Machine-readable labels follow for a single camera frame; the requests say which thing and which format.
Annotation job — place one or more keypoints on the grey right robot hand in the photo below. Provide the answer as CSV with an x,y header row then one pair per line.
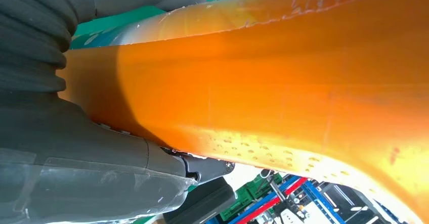
x,y
83,172

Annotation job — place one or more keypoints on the green plastic crate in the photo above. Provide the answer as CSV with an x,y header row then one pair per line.
x,y
248,195

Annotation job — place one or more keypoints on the blue metal rack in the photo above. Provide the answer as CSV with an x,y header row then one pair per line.
x,y
318,199

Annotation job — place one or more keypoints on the black zipper case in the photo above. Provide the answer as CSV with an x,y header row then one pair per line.
x,y
201,202

